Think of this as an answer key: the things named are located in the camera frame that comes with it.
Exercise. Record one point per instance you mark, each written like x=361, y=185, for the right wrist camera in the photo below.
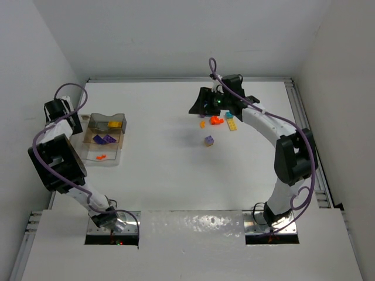
x=217, y=87

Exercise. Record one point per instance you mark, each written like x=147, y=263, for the yellow lego brick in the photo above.
x=114, y=124

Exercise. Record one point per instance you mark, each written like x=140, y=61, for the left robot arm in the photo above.
x=60, y=168

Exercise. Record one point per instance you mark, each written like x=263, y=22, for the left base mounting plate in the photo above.
x=122, y=224

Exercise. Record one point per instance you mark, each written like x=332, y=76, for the small teal lego brick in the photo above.
x=229, y=115

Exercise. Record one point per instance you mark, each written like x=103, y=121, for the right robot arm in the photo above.
x=295, y=151

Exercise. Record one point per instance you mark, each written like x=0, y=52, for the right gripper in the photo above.
x=207, y=101

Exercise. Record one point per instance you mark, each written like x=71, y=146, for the clear container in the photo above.
x=88, y=156

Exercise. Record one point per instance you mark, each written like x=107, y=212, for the dark purple base plate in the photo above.
x=109, y=139

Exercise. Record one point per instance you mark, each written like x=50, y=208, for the dark purple lego plate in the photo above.
x=98, y=140

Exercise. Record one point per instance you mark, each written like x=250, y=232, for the grey smoked container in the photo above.
x=106, y=123

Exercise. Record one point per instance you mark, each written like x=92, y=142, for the lavender lego stack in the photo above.
x=208, y=141

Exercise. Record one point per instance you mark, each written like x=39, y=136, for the yellow flat lego plate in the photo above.
x=232, y=125

